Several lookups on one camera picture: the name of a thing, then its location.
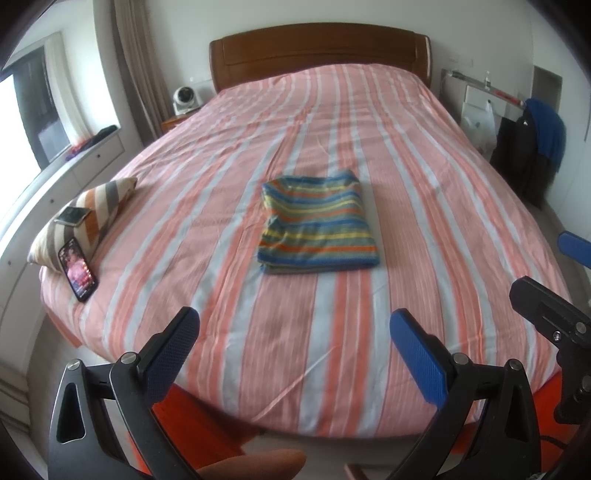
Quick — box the black smartphone with lit screen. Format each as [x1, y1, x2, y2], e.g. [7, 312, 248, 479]
[58, 237, 100, 304]

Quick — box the striped knit sweater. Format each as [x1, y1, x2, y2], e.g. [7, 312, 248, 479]
[257, 169, 380, 276]

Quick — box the orange chair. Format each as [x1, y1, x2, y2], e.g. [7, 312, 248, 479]
[134, 369, 591, 480]

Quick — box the bed with pink striped sheet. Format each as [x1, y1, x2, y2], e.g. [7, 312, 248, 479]
[39, 64, 574, 437]

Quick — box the wooden nightstand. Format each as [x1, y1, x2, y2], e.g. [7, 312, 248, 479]
[161, 113, 195, 136]

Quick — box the window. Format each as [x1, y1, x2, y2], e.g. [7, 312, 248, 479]
[0, 45, 75, 169]

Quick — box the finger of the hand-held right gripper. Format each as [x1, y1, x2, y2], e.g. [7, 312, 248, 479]
[557, 231, 591, 269]
[509, 276, 591, 426]

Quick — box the dark clutter on windowsill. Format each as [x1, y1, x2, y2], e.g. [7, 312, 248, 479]
[68, 125, 119, 154]

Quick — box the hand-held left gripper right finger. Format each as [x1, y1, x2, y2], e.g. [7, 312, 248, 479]
[389, 308, 542, 480]

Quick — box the white windowsill cabinet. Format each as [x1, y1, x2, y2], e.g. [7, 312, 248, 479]
[0, 129, 126, 335]

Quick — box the white desk fan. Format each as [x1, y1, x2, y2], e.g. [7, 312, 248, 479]
[172, 85, 201, 116]

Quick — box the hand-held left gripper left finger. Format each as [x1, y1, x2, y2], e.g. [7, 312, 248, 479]
[46, 305, 205, 480]

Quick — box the silver smartphone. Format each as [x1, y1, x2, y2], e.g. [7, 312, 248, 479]
[54, 206, 92, 227]

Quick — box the beige curtain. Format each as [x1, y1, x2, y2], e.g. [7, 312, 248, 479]
[111, 0, 172, 149]

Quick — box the brown wooden headboard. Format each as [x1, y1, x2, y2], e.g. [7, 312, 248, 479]
[209, 28, 433, 96]

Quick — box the striped pillow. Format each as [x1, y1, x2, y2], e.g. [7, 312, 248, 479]
[28, 176, 139, 268]

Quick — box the black garment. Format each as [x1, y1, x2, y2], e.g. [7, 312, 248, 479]
[490, 114, 557, 209]

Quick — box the white plastic bag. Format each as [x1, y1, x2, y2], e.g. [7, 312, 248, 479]
[463, 98, 498, 142]

